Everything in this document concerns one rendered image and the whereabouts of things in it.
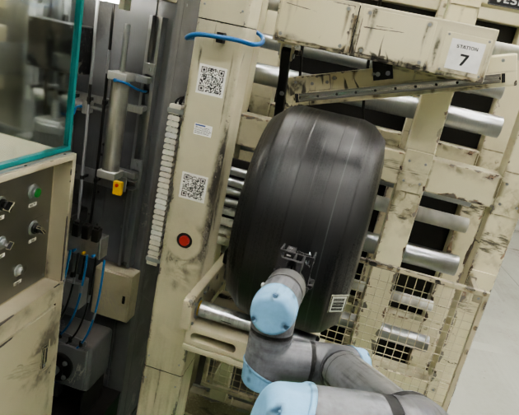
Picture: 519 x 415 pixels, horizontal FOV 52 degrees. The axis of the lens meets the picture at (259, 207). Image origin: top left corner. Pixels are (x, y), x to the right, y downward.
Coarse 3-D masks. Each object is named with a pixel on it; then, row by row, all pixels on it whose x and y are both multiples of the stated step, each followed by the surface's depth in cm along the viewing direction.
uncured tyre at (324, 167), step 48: (288, 144) 126; (336, 144) 126; (384, 144) 136; (288, 192) 121; (336, 192) 120; (240, 240) 125; (288, 240) 121; (336, 240) 119; (240, 288) 131; (336, 288) 124
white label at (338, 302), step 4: (332, 296) 124; (336, 296) 124; (340, 296) 125; (344, 296) 125; (332, 300) 125; (336, 300) 125; (340, 300) 125; (344, 300) 125; (332, 304) 126; (336, 304) 126; (340, 304) 126; (344, 304) 126; (328, 308) 127; (332, 308) 127; (336, 308) 127; (340, 308) 127
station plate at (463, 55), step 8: (456, 40) 145; (464, 40) 145; (456, 48) 146; (464, 48) 145; (472, 48) 145; (480, 48) 145; (448, 56) 147; (456, 56) 146; (464, 56) 146; (472, 56) 146; (480, 56) 145; (448, 64) 147; (456, 64) 147; (464, 64) 147; (472, 64) 146; (472, 72) 147
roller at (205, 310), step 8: (200, 304) 148; (208, 304) 148; (200, 312) 147; (208, 312) 147; (216, 312) 146; (224, 312) 146; (232, 312) 147; (240, 312) 147; (216, 320) 147; (224, 320) 146; (232, 320) 146; (240, 320) 145; (248, 320) 145; (240, 328) 146; (248, 328) 145; (296, 336) 143; (304, 336) 143; (312, 336) 143
